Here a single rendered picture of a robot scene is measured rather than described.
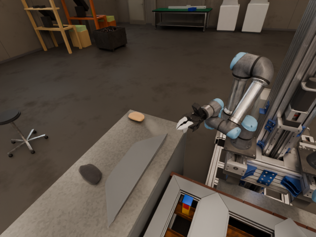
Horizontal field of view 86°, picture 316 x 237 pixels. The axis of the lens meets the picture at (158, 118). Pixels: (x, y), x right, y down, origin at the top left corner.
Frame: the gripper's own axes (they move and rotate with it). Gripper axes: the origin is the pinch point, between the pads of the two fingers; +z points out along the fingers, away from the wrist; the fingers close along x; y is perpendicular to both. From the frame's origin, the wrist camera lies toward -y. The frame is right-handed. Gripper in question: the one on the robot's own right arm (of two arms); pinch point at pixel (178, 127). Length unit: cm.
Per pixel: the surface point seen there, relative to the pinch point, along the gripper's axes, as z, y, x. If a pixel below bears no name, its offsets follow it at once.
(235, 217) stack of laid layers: -16, 56, -47
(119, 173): 30, 41, 18
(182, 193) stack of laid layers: -1, 60, -14
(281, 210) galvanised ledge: -53, 69, -68
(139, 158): 12.6, 41.3, 18.7
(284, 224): -33, 50, -67
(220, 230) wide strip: -1, 53, -45
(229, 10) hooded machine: -753, 117, 425
